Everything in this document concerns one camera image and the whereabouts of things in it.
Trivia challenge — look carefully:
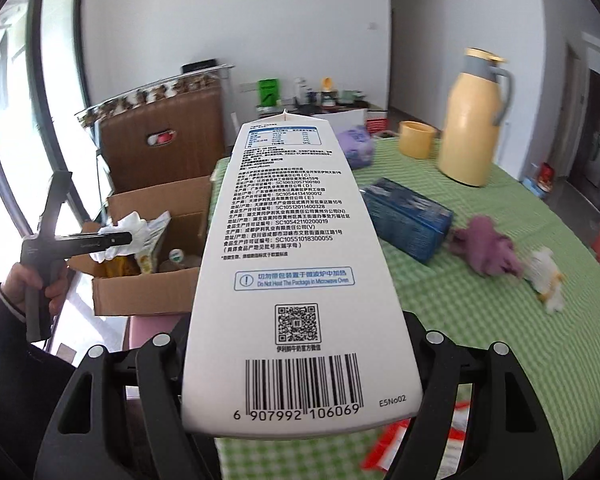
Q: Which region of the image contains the white tissue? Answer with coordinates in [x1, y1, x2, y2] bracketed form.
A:
[90, 211, 149, 263]

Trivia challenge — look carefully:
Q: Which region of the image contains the green white snack bag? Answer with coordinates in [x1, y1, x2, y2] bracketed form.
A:
[134, 211, 171, 274]

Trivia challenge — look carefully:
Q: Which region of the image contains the red white snack wrapper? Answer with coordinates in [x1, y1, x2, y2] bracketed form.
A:
[361, 401, 470, 479]

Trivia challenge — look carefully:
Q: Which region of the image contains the white milk carton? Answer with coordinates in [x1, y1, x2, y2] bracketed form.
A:
[182, 113, 422, 440]

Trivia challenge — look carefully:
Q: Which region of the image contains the white knit glove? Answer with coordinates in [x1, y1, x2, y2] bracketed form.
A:
[524, 247, 565, 313]

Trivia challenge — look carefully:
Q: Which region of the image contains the purple cloth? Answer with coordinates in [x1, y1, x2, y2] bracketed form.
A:
[449, 216, 524, 278]

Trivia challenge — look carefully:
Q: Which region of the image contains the dark blue carton box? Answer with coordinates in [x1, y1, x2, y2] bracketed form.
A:
[361, 178, 454, 263]

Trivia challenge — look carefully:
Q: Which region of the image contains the yellow snack bag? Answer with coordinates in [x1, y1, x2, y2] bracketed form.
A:
[102, 255, 140, 278]

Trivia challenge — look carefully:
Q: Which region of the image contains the clear plastic bottle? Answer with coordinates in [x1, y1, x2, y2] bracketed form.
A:
[158, 248, 201, 273]

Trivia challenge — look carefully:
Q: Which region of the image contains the person's left hand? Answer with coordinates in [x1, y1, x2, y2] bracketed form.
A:
[0, 263, 69, 316]

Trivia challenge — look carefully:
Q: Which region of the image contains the cardboard box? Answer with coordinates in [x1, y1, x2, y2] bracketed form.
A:
[69, 176, 211, 316]

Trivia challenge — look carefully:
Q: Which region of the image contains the brown wooden chair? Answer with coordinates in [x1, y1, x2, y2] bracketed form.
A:
[99, 87, 225, 193]

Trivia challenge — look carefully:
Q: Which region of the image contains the green checkered tablecloth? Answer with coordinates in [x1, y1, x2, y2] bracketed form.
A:
[206, 136, 600, 480]

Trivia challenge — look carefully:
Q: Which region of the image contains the metal drying rack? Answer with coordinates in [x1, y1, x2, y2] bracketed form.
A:
[74, 64, 234, 128]

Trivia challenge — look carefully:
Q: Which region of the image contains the black router box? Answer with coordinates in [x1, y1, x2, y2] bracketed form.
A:
[181, 58, 218, 74]

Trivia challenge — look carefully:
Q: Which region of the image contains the purple tissue pack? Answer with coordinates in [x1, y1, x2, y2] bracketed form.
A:
[336, 126, 375, 170]

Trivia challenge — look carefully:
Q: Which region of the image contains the yellow thermos jug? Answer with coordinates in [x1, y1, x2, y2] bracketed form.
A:
[437, 48, 515, 188]

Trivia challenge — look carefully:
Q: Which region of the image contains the folding camp table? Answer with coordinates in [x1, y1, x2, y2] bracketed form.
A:
[257, 100, 389, 134]

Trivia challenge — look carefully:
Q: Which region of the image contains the yellow cup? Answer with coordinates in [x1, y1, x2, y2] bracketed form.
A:
[398, 120, 437, 159]

